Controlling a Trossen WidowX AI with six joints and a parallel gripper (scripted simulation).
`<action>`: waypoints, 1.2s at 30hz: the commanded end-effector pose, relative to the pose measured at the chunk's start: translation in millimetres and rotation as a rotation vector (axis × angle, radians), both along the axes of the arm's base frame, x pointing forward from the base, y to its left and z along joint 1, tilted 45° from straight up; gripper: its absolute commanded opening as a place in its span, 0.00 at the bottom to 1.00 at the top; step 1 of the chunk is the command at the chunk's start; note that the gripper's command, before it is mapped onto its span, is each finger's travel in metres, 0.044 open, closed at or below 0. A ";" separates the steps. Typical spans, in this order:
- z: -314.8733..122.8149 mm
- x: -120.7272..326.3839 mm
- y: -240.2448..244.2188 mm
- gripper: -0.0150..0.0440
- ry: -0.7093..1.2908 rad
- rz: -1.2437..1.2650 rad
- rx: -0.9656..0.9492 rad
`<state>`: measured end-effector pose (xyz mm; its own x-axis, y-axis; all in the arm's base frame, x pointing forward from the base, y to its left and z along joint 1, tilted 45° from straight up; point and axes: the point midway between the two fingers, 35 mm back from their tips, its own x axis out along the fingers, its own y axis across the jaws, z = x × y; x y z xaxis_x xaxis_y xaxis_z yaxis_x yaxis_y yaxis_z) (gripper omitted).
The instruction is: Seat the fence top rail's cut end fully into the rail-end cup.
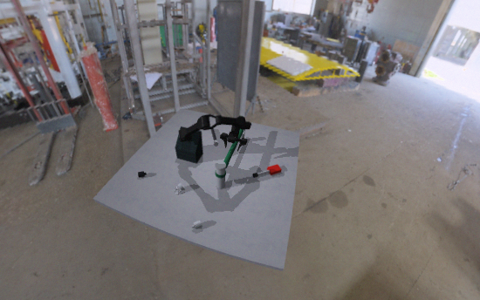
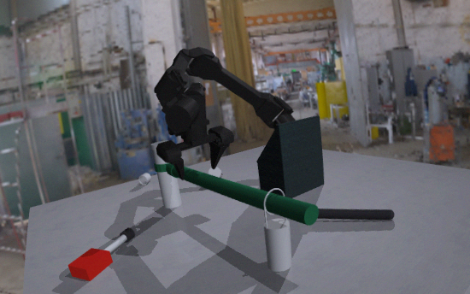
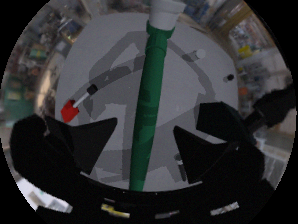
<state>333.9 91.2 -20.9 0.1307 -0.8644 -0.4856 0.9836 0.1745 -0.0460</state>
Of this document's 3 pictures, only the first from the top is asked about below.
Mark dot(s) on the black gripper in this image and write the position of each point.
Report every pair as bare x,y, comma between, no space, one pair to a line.
224,137

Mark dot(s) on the green cylinder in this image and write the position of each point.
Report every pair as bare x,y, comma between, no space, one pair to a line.
233,147

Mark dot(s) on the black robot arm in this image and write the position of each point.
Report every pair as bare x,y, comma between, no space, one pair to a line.
238,123

